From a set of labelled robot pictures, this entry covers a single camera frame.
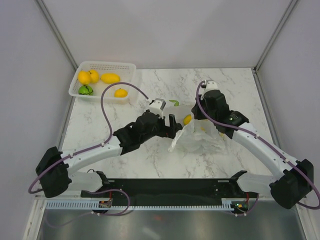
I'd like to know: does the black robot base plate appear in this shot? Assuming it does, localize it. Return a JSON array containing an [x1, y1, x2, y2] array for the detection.
[[79, 171, 261, 207]]

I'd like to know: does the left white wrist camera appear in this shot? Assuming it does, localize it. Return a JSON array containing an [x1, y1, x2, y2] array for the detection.
[[148, 98, 166, 119]]

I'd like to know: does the yellow fake mango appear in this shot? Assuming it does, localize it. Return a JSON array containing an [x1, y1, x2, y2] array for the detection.
[[100, 73, 121, 84]]

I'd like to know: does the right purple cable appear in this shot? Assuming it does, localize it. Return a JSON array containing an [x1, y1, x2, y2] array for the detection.
[[195, 81, 320, 210]]

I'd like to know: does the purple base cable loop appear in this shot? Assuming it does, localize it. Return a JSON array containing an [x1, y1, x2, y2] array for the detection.
[[93, 184, 136, 217]]

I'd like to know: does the right aluminium frame post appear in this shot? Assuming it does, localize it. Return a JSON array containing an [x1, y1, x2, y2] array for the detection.
[[252, 0, 300, 74]]

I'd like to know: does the left aluminium frame post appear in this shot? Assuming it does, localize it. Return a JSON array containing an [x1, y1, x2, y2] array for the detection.
[[34, 0, 78, 71]]

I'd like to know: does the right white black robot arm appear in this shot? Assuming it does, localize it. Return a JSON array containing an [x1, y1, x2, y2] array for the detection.
[[191, 89, 320, 210]]

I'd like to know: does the small yellow fake lemon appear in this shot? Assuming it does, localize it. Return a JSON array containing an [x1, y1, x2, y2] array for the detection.
[[88, 69, 100, 84]]

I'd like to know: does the yellow fake orange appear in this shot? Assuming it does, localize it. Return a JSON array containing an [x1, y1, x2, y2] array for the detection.
[[183, 114, 193, 126]]

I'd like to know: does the green black-striped fake fruit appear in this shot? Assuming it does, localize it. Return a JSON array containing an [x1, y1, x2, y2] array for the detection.
[[78, 85, 94, 96]]

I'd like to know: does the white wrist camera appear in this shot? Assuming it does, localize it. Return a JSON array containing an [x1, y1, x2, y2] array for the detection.
[[201, 79, 219, 91], [148, 98, 166, 119]]

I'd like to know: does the large yellow fake lemon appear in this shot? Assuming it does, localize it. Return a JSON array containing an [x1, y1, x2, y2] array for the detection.
[[77, 71, 92, 85]]

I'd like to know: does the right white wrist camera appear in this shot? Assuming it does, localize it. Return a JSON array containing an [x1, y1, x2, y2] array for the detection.
[[201, 79, 219, 91]]

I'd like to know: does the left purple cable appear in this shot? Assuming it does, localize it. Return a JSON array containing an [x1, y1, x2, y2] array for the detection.
[[27, 81, 151, 195]]

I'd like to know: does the white slotted cable duct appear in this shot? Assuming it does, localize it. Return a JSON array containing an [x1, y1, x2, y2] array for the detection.
[[45, 199, 236, 211]]

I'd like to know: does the aluminium frame post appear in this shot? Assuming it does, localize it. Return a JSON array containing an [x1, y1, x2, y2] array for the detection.
[[252, 0, 300, 74], [34, 0, 78, 71]]

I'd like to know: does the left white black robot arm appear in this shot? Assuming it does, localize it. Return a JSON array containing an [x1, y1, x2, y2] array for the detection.
[[35, 110, 183, 198]]

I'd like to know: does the white lemon-print plastic bag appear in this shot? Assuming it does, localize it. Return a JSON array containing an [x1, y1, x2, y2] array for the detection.
[[167, 99, 227, 154]]

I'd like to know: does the small yellow fake citrus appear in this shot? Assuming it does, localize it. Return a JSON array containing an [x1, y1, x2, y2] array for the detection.
[[114, 88, 128, 98]]

